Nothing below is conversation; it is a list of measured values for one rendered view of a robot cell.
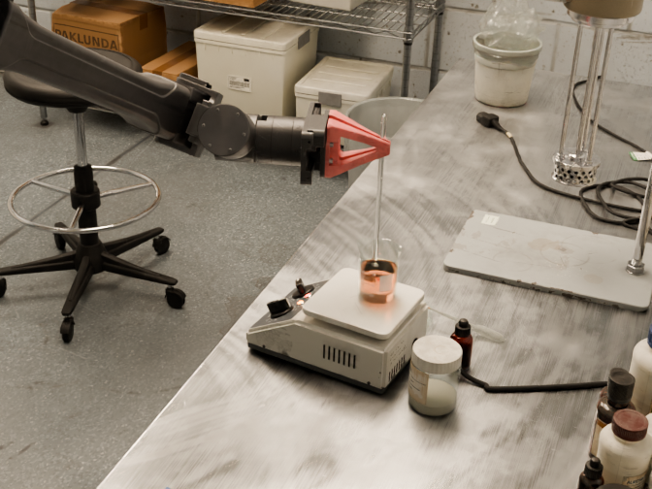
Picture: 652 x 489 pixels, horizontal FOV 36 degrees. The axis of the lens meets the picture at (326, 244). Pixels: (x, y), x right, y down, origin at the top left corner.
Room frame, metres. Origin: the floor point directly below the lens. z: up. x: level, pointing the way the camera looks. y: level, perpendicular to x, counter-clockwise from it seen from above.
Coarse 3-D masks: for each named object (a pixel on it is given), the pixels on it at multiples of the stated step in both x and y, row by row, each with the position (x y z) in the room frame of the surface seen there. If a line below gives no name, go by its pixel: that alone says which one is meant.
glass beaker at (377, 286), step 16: (368, 240) 1.11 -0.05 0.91; (384, 240) 1.11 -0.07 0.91; (368, 256) 1.06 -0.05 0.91; (384, 256) 1.06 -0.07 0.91; (368, 272) 1.06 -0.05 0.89; (384, 272) 1.06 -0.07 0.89; (368, 288) 1.06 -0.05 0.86; (384, 288) 1.06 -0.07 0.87; (368, 304) 1.06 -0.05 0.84; (384, 304) 1.06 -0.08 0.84
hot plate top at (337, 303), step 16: (352, 272) 1.14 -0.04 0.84; (320, 288) 1.10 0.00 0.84; (336, 288) 1.10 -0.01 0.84; (352, 288) 1.10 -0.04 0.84; (400, 288) 1.11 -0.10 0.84; (416, 288) 1.11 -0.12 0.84; (304, 304) 1.06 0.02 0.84; (320, 304) 1.06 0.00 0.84; (336, 304) 1.06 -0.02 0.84; (352, 304) 1.07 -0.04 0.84; (400, 304) 1.07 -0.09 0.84; (416, 304) 1.07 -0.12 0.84; (336, 320) 1.03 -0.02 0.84; (352, 320) 1.03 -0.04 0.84; (368, 320) 1.03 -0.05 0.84; (384, 320) 1.03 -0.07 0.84; (400, 320) 1.03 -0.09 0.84; (384, 336) 1.00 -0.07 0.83
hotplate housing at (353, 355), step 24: (264, 336) 1.07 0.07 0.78; (288, 336) 1.05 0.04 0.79; (312, 336) 1.04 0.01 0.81; (336, 336) 1.03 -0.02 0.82; (360, 336) 1.02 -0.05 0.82; (408, 336) 1.05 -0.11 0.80; (288, 360) 1.06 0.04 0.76; (312, 360) 1.04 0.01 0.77; (336, 360) 1.02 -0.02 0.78; (360, 360) 1.01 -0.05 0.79; (384, 360) 1.00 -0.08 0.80; (408, 360) 1.07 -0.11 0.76; (360, 384) 1.01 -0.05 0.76; (384, 384) 1.00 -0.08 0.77
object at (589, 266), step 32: (480, 224) 1.44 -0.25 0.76; (512, 224) 1.44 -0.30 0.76; (544, 224) 1.45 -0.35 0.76; (448, 256) 1.33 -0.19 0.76; (480, 256) 1.33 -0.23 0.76; (512, 256) 1.34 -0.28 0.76; (544, 256) 1.34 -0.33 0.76; (576, 256) 1.34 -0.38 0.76; (608, 256) 1.35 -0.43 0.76; (544, 288) 1.25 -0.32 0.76; (576, 288) 1.25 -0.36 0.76; (608, 288) 1.25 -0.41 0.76; (640, 288) 1.26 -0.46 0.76
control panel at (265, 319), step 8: (328, 280) 1.16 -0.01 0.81; (296, 288) 1.18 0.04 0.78; (288, 296) 1.16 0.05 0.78; (304, 296) 1.13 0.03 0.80; (296, 304) 1.11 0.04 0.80; (288, 312) 1.09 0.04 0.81; (296, 312) 1.08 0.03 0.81; (264, 320) 1.10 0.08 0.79; (272, 320) 1.08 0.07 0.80; (280, 320) 1.07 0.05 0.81
